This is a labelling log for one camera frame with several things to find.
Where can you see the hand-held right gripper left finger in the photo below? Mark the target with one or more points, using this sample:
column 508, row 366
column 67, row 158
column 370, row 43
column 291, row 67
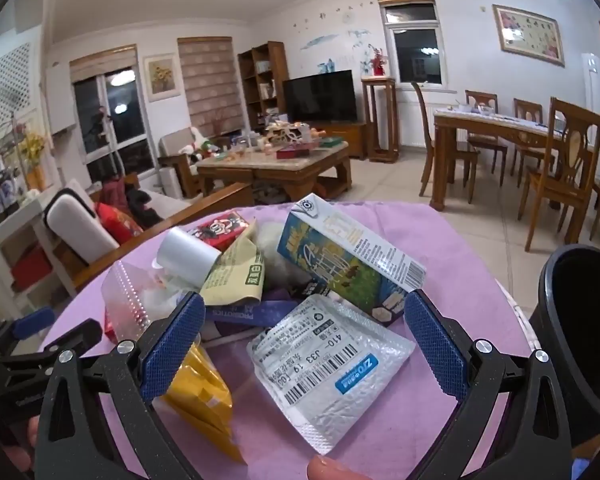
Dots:
column 175, row 345

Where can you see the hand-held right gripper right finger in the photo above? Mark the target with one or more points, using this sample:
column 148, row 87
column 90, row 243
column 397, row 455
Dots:
column 435, row 345

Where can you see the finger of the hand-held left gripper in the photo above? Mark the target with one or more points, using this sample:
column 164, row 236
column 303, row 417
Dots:
column 32, row 322
column 70, row 340

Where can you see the yellow foil packet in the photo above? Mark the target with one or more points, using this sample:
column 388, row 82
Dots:
column 205, row 390

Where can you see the white bubble mailer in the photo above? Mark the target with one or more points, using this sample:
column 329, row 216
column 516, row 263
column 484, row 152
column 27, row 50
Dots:
column 320, row 370

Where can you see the blue milk carton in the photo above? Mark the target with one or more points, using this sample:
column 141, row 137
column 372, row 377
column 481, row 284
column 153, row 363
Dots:
column 340, row 255

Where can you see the black trash bin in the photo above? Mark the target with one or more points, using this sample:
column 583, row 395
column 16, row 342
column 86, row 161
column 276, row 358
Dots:
column 580, row 360

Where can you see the person's left hand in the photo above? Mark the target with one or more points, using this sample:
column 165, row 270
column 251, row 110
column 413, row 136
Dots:
column 20, row 442

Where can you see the person's right hand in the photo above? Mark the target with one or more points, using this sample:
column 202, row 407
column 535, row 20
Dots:
column 330, row 469

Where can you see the clear plastic bag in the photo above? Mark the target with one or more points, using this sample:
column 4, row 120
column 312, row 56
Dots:
column 130, row 300

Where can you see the purple tablecloth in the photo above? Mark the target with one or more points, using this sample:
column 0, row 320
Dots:
column 440, row 255

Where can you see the pale green packet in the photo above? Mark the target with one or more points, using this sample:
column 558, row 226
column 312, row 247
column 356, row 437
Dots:
column 235, row 275

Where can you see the white side shelf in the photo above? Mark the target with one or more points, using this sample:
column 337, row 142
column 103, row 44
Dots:
column 10, row 230

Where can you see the purple cardboard box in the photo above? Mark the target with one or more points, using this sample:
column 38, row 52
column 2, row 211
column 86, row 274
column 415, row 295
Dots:
column 265, row 312

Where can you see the white cushion black trim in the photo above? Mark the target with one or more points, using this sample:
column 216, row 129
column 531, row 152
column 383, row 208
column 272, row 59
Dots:
column 77, row 225

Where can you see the red printed box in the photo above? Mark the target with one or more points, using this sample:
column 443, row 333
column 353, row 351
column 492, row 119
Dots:
column 220, row 227

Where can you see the red cushion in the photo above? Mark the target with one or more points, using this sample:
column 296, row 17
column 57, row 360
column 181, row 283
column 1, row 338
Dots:
column 120, row 222

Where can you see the row of dark bottles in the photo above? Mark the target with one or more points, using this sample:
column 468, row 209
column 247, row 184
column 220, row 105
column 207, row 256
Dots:
column 0, row 192

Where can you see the wooden sofa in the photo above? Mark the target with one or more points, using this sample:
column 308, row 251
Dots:
column 200, row 207

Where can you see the dark clothing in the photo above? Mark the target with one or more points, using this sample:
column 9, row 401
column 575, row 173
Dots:
column 142, row 207

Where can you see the white crumpled tissue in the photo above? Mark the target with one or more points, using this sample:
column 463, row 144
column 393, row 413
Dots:
column 275, row 245

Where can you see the yellow flowers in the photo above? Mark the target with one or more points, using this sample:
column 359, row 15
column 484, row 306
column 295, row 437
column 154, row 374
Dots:
column 32, row 147

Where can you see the wooden armchair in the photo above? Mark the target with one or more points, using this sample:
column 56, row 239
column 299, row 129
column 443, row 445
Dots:
column 175, row 145

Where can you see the wooden coffee table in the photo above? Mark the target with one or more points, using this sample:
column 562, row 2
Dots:
column 280, row 172

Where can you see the white plush toy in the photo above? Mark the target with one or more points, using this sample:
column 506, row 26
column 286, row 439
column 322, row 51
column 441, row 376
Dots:
column 197, row 140

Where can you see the wooden dining table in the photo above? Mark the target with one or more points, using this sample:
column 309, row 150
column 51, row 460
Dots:
column 480, row 126

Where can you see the flat red gift box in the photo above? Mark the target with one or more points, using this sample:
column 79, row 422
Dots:
column 292, row 152

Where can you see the balcony window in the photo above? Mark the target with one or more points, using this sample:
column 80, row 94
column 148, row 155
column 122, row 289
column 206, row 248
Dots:
column 110, row 110

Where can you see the white radiator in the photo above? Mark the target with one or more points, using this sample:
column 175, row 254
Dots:
column 410, row 120

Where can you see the wooden tv cabinet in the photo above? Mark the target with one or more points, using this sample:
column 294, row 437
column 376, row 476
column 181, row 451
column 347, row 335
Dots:
column 350, row 135

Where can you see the flat green box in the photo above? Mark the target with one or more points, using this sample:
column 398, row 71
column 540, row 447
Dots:
column 332, row 142

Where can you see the wooden model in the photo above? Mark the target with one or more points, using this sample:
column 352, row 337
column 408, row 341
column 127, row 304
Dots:
column 290, row 135

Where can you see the wooden plant stand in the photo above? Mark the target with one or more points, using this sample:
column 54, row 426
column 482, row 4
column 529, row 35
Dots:
column 377, row 110

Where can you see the white lattice panel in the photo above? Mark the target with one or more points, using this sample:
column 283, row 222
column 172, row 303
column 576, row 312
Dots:
column 12, row 80

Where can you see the striped roller blind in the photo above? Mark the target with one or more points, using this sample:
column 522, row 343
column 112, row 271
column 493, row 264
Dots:
column 207, row 85

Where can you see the sunflower picture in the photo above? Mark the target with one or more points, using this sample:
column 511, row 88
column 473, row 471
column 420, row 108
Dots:
column 161, row 77

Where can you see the black television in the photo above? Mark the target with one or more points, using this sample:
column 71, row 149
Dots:
column 320, row 97

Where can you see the red flower vase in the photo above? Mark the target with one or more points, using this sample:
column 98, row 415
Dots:
column 378, row 62

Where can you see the white framed window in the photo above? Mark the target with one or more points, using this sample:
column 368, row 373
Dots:
column 415, row 50

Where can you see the wooden bookshelf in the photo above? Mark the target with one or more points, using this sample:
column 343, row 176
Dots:
column 277, row 60

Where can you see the white standing air conditioner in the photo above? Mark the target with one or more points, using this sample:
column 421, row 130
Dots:
column 594, row 85

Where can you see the framed floral picture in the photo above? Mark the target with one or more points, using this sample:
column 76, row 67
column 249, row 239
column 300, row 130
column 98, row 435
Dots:
column 527, row 35

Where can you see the white wall cabinet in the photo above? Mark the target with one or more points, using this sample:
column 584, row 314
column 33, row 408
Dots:
column 60, row 100

